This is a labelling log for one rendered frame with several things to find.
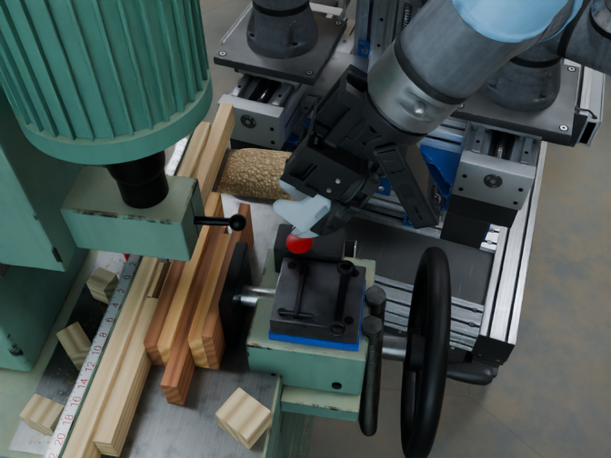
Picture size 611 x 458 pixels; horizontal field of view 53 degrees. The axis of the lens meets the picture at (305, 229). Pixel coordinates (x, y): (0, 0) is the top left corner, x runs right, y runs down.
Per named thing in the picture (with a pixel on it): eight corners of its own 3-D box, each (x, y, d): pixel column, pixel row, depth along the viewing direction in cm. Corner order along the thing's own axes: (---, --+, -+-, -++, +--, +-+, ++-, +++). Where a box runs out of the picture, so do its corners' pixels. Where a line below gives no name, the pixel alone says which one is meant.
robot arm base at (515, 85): (485, 57, 125) (496, 14, 118) (560, 73, 122) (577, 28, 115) (472, 101, 116) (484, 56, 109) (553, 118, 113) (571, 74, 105)
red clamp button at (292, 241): (310, 257, 68) (310, 251, 67) (284, 253, 68) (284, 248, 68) (314, 236, 70) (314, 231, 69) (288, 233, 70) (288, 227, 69)
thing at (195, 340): (209, 368, 72) (202, 341, 67) (195, 366, 72) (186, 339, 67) (237, 265, 81) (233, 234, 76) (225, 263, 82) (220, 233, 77)
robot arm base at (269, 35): (263, 13, 136) (260, -30, 129) (326, 25, 133) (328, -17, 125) (235, 50, 127) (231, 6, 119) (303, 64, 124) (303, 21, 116)
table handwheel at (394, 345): (440, 247, 98) (419, 427, 97) (317, 233, 100) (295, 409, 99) (473, 249, 69) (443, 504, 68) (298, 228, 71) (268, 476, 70)
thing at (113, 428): (119, 457, 65) (110, 443, 62) (102, 454, 65) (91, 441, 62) (235, 123, 100) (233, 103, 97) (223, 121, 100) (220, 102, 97)
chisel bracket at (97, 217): (193, 271, 70) (181, 224, 64) (77, 256, 72) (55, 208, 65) (209, 223, 75) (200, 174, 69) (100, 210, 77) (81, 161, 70)
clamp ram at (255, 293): (286, 353, 73) (285, 313, 66) (225, 344, 73) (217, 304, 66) (298, 291, 78) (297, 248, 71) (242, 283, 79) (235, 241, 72)
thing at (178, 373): (184, 405, 69) (176, 387, 65) (167, 403, 69) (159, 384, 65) (230, 246, 84) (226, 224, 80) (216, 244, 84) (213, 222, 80)
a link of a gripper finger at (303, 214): (256, 214, 66) (297, 165, 60) (304, 236, 68) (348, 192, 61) (251, 235, 64) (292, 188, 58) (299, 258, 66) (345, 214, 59)
